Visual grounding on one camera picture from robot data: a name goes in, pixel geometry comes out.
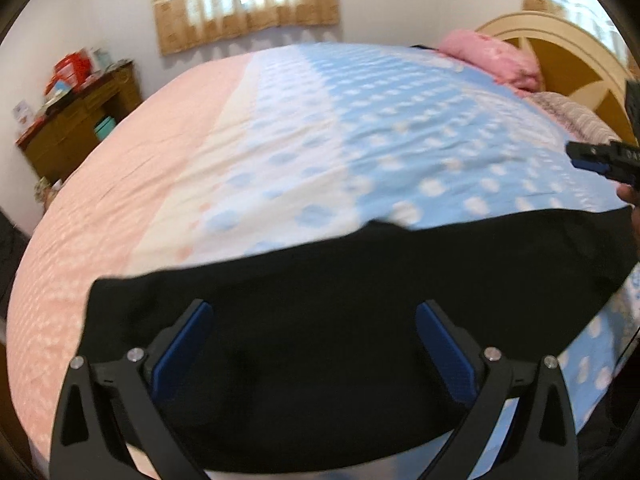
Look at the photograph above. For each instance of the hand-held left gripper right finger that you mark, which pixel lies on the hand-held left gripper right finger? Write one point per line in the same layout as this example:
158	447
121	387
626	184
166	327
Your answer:
445	350

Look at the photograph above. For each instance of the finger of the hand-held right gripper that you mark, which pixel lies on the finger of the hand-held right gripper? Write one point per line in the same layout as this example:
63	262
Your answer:
590	156

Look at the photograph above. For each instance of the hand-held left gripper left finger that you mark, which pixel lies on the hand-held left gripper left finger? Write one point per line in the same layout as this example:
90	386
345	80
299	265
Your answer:
182	345

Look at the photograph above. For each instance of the black pants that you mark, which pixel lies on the black pants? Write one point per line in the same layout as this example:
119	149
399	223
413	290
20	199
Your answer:
325	310

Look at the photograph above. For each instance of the person's right hand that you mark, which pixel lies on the person's right hand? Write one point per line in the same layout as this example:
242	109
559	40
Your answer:
631	196

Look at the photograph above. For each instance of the striped pillow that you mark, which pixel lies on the striped pillow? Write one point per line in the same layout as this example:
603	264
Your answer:
575	115

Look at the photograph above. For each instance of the cream wooden headboard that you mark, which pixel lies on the cream wooden headboard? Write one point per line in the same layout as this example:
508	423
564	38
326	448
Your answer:
565	55

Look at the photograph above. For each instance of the pink floral pillow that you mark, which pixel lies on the pink floral pillow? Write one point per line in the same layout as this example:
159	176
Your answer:
490	57

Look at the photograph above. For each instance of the person's dark clothing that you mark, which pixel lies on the person's dark clothing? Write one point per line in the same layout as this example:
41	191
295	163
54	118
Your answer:
610	425

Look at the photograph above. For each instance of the black bag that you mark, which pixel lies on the black bag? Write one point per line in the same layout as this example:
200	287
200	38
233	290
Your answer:
10	255

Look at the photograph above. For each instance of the floral bag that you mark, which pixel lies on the floral bag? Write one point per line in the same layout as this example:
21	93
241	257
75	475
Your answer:
47	190

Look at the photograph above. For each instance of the teal box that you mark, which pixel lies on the teal box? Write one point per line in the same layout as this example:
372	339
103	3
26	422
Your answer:
105	127

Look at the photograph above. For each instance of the brown wooden desk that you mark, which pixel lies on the brown wooden desk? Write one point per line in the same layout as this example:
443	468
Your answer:
65	130

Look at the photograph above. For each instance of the blue pink dotted bedsheet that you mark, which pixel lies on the blue pink dotted bedsheet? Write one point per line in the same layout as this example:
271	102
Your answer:
325	135

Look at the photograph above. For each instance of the white card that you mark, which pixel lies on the white card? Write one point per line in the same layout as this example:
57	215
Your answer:
22	114

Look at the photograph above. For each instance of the red gift bag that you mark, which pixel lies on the red gift bag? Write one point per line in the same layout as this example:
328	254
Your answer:
72	70

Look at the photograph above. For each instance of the short yellow patterned curtain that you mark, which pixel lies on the short yellow patterned curtain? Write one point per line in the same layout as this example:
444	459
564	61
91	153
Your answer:
250	15

